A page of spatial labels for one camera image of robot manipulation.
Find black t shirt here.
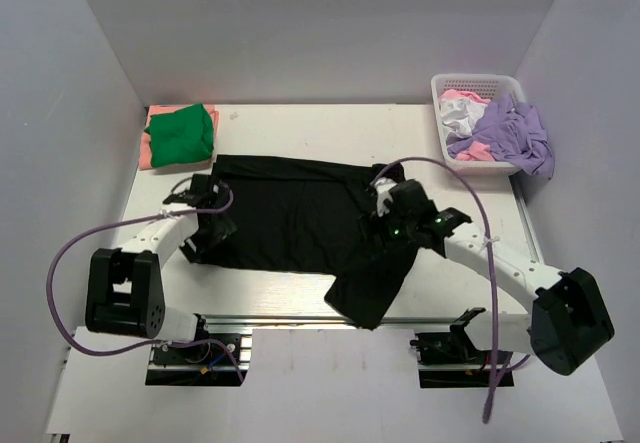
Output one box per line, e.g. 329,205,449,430
183,155,419,329

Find folded salmon pink t shirt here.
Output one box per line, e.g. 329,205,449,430
138,104,219,171

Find white plastic laundry basket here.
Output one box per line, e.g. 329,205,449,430
431,73,527,177

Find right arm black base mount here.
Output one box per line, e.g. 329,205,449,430
409,332,490,369

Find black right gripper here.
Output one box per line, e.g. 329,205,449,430
356,204,416,262

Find folded green t shirt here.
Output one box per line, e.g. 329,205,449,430
144,104,214,168

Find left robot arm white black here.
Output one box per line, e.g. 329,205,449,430
85,174,236,362

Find aluminium rail at table edge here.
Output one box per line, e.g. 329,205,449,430
87,192,567,330

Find white t shirt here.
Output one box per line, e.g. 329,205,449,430
440,97,488,145

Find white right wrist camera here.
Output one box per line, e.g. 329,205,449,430
372,177,398,217

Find pink t shirt in basket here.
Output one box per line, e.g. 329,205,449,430
439,89,495,162

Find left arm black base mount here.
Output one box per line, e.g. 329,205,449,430
149,332,251,369

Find purple t shirt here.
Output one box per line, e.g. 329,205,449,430
472,94,555,179

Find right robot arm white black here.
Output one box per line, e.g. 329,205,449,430
373,178,615,376

